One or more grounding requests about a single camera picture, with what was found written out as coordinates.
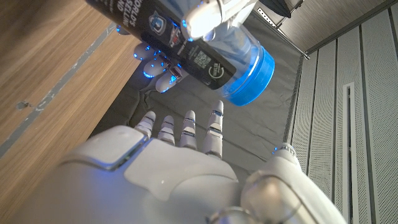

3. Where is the silver backdrop crossbar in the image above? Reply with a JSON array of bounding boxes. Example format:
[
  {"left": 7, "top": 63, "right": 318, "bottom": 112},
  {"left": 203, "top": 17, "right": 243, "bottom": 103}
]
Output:
[{"left": 256, "top": 6, "right": 311, "bottom": 60}]

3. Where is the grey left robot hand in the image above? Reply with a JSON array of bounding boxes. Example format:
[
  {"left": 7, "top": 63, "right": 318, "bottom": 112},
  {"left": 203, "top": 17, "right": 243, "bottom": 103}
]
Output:
[{"left": 133, "top": 0, "right": 259, "bottom": 93}]

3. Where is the grey tape outline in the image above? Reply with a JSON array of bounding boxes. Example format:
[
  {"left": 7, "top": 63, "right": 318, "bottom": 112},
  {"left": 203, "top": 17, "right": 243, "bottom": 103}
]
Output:
[{"left": 0, "top": 22, "right": 118, "bottom": 158}]

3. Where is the blue bottle cap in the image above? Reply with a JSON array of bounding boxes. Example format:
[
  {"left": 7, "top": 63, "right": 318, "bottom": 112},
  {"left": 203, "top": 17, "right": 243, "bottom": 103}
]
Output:
[{"left": 223, "top": 45, "right": 276, "bottom": 106}]

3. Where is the linear ceiling air vent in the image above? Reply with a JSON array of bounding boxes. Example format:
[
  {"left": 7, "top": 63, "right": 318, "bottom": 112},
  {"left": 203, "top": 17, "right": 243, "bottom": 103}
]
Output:
[{"left": 341, "top": 82, "right": 357, "bottom": 224}]

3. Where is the clear bottle with black label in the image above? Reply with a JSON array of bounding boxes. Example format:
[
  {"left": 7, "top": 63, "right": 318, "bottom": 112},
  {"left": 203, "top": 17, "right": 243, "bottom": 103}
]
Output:
[{"left": 85, "top": 0, "right": 265, "bottom": 103}]

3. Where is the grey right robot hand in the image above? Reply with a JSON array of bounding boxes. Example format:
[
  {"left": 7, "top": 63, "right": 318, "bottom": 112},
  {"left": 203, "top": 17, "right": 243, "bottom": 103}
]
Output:
[{"left": 9, "top": 99, "right": 348, "bottom": 224}]

